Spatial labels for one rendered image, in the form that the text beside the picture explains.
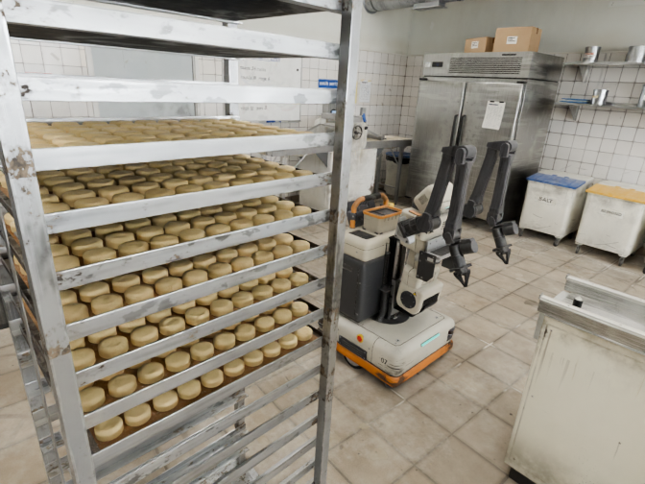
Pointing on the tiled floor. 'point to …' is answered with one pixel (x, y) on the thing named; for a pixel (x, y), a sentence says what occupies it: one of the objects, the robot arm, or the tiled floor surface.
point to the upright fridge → (490, 77)
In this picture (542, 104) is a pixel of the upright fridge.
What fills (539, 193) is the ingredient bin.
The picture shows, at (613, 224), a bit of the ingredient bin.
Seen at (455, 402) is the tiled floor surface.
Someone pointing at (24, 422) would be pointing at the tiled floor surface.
